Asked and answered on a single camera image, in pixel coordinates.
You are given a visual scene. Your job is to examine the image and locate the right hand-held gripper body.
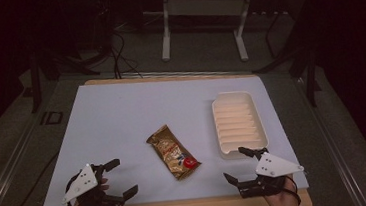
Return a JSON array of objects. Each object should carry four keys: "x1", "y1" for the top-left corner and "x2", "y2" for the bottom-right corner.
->
[{"x1": 234, "y1": 145, "x2": 307, "y2": 200}]

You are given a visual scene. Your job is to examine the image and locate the black tripod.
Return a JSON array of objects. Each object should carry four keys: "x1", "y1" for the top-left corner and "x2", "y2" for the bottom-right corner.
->
[{"x1": 248, "y1": 0, "x2": 325, "y2": 112}]

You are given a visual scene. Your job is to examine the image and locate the black bracket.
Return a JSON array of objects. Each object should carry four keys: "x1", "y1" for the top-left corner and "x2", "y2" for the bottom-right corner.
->
[{"x1": 38, "y1": 110, "x2": 64, "y2": 127}]

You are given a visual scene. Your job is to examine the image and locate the black hanging cables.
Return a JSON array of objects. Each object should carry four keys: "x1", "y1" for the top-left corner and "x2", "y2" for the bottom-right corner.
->
[{"x1": 107, "y1": 28, "x2": 144, "y2": 81}]

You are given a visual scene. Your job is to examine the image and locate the gold snack packet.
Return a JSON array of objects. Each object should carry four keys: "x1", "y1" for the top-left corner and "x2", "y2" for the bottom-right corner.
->
[{"x1": 144, "y1": 121, "x2": 204, "y2": 184}]

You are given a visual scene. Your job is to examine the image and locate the aluminium rail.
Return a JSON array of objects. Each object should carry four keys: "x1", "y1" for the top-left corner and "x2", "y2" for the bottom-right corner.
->
[
  {"x1": 297, "y1": 72, "x2": 366, "y2": 206},
  {"x1": 0, "y1": 109, "x2": 52, "y2": 206}
]

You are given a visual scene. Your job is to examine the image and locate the person's right hand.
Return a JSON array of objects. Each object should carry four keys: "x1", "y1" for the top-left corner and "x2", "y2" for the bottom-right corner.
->
[{"x1": 262, "y1": 176, "x2": 302, "y2": 206}]

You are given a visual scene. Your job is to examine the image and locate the white metal stand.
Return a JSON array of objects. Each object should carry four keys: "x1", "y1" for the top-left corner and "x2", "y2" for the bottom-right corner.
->
[{"x1": 156, "y1": 0, "x2": 262, "y2": 70}]

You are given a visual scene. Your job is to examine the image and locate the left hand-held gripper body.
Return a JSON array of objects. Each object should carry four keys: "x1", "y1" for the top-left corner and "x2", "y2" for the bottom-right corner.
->
[{"x1": 58, "y1": 160, "x2": 127, "y2": 206}]

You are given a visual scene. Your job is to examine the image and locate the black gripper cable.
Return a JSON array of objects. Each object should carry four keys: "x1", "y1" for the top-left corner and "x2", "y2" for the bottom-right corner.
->
[{"x1": 282, "y1": 172, "x2": 307, "y2": 206}]

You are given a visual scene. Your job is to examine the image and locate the white ribbed plastic tray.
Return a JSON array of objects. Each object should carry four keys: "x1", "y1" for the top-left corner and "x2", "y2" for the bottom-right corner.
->
[{"x1": 210, "y1": 88, "x2": 271, "y2": 162}]

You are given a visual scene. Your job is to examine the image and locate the white table mat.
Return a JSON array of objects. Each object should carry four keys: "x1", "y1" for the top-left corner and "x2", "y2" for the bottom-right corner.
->
[{"x1": 31, "y1": 66, "x2": 310, "y2": 206}]

